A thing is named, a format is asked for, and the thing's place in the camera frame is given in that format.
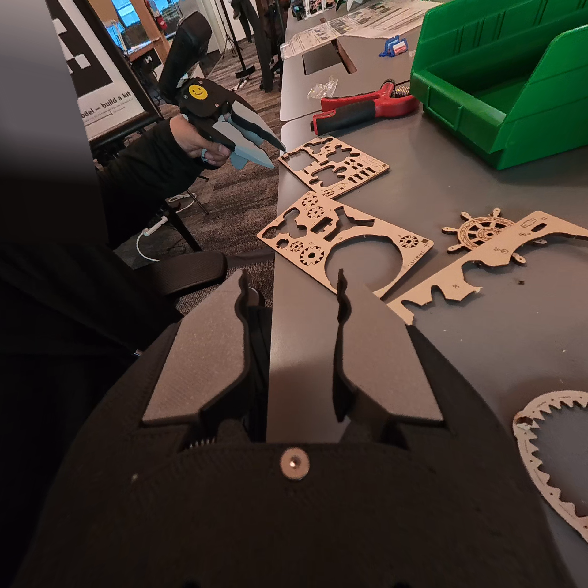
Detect person's dark clothing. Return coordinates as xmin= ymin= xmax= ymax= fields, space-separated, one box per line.
xmin=0 ymin=239 xmax=184 ymax=588

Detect jagged wooden sheet strip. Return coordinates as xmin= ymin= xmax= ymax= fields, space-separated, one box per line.
xmin=387 ymin=210 xmax=588 ymax=325

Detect wooden sheet with square cutouts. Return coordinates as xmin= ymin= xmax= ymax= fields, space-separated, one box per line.
xmin=277 ymin=136 xmax=390 ymax=199

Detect white cable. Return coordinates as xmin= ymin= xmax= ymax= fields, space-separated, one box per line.
xmin=135 ymin=192 xmax=199 ymax=263

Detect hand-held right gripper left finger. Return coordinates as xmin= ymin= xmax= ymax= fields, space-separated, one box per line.
xmin=141 ymin=269 xmax=252 ymax=427

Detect black office chair armrest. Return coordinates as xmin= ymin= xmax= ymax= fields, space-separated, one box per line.
xmin=135 ymin=251 xmax=229 ymax=297

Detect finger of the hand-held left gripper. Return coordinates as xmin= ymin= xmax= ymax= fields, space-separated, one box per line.
xmin=229 ymin=98 xmax=287 ymax=153
xmin=213 ymin=115 xmax=277 ymax=171

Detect red hand grip strengthener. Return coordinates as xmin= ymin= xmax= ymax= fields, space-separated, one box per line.
xmin=311 ymin=79 xmax=421 ymax=137

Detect person's left hand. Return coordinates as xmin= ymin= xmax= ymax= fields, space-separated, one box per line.
xmin=170 ymin=114 xmax=232 ymax=168

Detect printed instruction sheet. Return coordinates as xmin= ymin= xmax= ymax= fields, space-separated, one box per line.
xmin=279 ymin=0 xmax=448 ymax=59

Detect wooden ship wheel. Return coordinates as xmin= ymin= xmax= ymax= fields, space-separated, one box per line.
xmin=441 ymin=207 xmax=527 ymax=268

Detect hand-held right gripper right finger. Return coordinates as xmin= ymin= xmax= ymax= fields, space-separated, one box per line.
xmin=332 ymin=269 xmax=445 ymax=424

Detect framed marker sign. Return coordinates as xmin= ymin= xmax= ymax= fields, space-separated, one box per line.
xmin=46 ymin=0 xmax=161 ymax=143

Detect wooden sheet with gear cutouts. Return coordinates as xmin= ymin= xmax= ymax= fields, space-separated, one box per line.
xmin=256 ymin=190 xmax=435 ymax=300

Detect person's left forearm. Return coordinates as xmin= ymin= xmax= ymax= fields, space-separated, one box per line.
xmin=96 ymin=117 xmax=207 ymax=249

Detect wooden ring gear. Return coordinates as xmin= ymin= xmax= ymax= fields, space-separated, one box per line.
xmin=512 ymin=390 xmax=588 ymax=544

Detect green plastic storage bin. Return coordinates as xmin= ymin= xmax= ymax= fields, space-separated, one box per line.
xmin=410 ymin=0 xmax=588 ymax=172

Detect clear plastic bag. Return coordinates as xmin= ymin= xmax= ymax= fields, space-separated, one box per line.
xmin=306 ymin=76 xmax=339 ymax=100

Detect black sign easel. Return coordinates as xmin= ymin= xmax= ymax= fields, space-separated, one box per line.
xmin=89 ymin=112 xmax=204 ymax=253

